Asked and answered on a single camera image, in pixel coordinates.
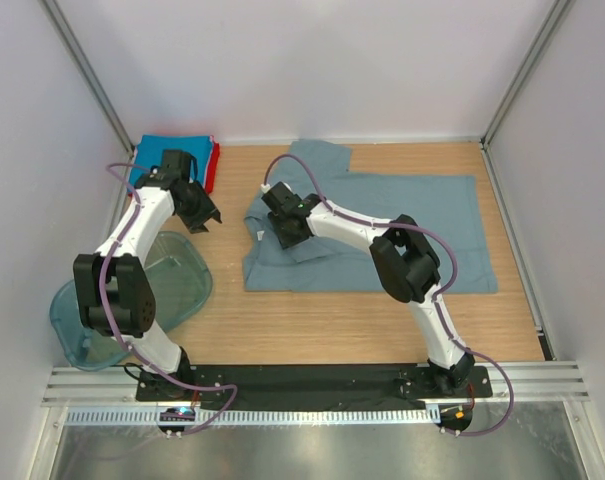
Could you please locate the grey-blue t shirt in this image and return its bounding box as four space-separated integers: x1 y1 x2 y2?
242 139 499 294

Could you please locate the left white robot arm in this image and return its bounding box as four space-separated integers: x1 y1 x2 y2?
73 150 221 400

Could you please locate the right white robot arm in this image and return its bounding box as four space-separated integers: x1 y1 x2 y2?
261 182 475 396

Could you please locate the translucent teal plastic basket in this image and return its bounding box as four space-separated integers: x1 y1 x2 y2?
49 231 213 371

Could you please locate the folded red t shirt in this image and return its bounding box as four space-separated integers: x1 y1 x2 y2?
191 140 220 193

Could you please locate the folded blue t shirt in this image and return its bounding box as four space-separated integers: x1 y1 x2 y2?
135 135 214 173

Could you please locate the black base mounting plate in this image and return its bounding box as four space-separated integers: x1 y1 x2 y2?
134 362 494 412

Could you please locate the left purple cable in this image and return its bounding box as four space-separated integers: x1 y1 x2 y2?
97 162 239 436

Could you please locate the purple cable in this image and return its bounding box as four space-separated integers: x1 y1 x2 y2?
261 154 514 441
97 162 239 436

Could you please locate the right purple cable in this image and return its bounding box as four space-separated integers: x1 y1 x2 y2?
261 154 514 441

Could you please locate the left aluminium frame post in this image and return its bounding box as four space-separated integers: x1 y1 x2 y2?
38 0 134 157

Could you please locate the aluminium frame post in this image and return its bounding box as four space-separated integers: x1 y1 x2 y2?
480 0 575 150
38 0 134 157

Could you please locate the slotted grey cable duct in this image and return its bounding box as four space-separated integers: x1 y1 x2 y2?
65 405 440 428

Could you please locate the aluminium extrusion rail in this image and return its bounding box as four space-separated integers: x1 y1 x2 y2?
42 361 589 405

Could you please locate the right aluminium frame post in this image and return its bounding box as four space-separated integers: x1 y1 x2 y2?
480 0 575 150

